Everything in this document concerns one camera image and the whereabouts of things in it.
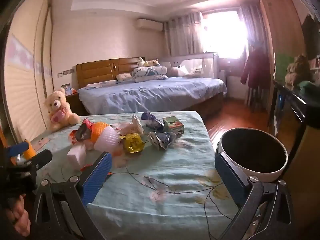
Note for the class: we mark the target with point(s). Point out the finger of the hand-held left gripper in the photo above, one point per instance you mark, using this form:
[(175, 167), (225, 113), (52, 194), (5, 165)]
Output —
[(17, 148), (35, 161)]

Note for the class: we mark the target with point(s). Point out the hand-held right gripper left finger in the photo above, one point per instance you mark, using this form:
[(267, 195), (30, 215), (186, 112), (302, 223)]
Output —
[(96, 177)]

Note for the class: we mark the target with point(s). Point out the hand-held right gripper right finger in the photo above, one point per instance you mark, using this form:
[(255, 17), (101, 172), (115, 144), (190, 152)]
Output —
[(231, 177)]

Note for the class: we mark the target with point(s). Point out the white foam block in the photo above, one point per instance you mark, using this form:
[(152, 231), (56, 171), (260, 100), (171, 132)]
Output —
[(76, 155)]

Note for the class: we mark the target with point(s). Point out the black bin with white rim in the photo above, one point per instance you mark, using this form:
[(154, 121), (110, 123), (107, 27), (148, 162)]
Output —
[(262, 177)]

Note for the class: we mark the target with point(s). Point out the white foam fruit net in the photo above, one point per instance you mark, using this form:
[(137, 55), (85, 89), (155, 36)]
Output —
[(106, 140)]

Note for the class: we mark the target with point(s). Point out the red white snack packet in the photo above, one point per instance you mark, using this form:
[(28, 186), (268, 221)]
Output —
[(81, 132)]

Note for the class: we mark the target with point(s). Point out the orange foam fruit net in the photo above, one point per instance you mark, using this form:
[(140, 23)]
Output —
[(98, 130)]

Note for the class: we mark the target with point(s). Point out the yellow foil wrapper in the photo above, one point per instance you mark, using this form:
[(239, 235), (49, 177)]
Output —
[(132, 143)]

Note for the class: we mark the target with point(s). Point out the white tissue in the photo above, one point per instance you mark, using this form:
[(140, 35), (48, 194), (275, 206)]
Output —
[(133, 127)]

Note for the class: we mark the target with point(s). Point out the silver blue wrapper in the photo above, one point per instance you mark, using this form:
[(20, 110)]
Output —
[(162, 140)]

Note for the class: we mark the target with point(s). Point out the green milk carton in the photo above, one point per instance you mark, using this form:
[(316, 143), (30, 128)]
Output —
[(173, 126)]

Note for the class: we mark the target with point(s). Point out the blue white dotted wrapper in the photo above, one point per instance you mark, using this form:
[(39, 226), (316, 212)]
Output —
[(151, 121)]

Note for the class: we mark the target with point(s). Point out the person's left hand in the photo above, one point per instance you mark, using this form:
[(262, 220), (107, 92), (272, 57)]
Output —
[(17, 212)]

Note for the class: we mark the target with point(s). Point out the cream teddy bear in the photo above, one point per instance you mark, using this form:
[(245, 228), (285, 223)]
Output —
[(58, 105)]

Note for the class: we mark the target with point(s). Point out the teal floral blanket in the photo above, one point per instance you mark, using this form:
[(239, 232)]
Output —
[(162, 167)]

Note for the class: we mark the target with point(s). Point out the cream sliding wardrobe door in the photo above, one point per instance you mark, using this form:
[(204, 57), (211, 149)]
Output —
[(25, 80)]

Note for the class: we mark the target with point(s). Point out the wooden nightstand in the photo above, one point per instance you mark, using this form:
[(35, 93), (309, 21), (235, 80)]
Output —
[(75, 103)]

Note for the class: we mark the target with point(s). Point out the coat rack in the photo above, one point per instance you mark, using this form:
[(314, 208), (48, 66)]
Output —
[(255, 97)]

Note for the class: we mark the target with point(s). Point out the flat printed pillow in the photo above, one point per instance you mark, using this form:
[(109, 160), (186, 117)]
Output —
[(97, 85)]

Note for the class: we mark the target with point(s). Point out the dark glossy cabinet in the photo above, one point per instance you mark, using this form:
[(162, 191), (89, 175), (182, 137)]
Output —
[(295, 105)]

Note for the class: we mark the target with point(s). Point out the bed with blue sheet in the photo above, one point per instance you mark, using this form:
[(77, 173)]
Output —
[(150, 92)]

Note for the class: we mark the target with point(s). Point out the small pink pillow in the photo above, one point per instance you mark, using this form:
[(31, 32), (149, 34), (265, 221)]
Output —
[(124, 77)]

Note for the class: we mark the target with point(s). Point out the wooden headboard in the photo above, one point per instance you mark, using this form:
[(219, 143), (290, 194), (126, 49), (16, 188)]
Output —
[(100, 70)]

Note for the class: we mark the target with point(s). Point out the dark red coat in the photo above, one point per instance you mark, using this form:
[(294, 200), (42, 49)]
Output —
[(255, 67)]

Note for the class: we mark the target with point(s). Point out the white stuffed cushion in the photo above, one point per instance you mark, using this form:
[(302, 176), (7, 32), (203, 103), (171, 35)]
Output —
[(183, 71)]

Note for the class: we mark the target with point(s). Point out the folded blue white quilt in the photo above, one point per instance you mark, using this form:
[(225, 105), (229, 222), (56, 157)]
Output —
[(150, 72)]

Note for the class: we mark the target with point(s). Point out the green cloth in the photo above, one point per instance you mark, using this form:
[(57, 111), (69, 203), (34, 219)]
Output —
[(307, 86)]

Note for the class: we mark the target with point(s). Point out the white plush toy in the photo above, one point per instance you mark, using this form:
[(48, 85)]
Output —
[(141, 62)]

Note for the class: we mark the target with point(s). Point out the green box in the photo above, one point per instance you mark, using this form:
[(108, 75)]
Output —
[(283, 65)]

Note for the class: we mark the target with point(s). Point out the yellow plush toy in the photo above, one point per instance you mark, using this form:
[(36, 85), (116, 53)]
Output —
[(152, 63)]

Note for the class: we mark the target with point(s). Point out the large brown plush toy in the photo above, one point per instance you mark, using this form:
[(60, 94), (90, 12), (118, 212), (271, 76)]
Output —
[(298, 68)]

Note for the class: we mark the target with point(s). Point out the bright window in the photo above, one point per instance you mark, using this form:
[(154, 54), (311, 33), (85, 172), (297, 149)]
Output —
[(222, 32)]

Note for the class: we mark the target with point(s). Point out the grey striped curtain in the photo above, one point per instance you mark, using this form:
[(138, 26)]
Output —
[(250, 25), (183, 33)]

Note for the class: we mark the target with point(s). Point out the wooden wardrobe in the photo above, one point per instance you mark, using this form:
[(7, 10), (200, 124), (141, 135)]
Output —
[(280, 30)]

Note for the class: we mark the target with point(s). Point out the black television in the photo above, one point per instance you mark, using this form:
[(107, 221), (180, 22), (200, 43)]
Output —
[(311, 37)]

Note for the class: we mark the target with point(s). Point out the white air conditioner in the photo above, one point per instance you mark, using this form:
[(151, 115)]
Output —
[(149, 24)]

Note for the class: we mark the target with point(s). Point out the photo frame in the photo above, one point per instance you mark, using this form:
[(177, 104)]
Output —
[(66, 89)]

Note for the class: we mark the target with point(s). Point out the wall switch panel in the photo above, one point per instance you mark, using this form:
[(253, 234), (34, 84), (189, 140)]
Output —
[(65, 73)]

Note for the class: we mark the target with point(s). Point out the grey mesh bed rail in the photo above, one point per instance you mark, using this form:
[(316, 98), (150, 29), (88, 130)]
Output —
[(205, 65)]

